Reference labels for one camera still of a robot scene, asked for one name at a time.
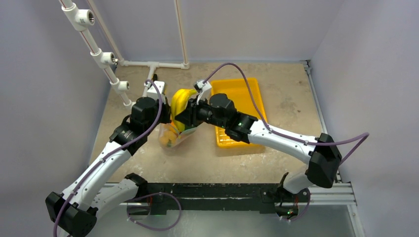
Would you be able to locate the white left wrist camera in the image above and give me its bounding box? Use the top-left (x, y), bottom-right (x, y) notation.
top-left (144, 80), bottom-right (167, 100)

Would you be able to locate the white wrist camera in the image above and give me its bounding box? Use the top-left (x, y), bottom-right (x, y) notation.
top-left (144, 80), bottom-right (167, 100)
top-left (194, 79), bottom-right (212, 104)

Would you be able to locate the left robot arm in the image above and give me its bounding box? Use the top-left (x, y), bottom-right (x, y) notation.
top-left (45, 96), bottom-right (170, 237)

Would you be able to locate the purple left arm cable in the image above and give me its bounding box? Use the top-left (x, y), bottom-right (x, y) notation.
top-left (52, 78), bottom-right (165, 237)

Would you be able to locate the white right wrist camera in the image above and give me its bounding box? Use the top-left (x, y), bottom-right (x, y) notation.
top-left (194, 79), bottom-right (212, 104)

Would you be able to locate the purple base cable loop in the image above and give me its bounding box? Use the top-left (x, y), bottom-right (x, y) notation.
top-left (126, 192), bottom-right (182, 232)

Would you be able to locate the yellow plastic tray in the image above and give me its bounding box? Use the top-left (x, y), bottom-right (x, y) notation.
top-left (210, 78), bottom-right (267, 149)

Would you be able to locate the clear zip top bag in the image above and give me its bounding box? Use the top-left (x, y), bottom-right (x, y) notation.
top-left (157, 95), bottom-right (199, 151)

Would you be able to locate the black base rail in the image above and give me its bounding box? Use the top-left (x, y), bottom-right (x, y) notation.
top-left (116, 172), bottom-right (310, 217)

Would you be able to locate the white pvc pipe frame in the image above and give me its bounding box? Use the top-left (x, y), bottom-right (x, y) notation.
top-left (59, 0), bottom-right (190, 109)

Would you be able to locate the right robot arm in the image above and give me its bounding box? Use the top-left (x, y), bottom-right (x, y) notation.
top-left (174, 94), bottom-right (342, 201)

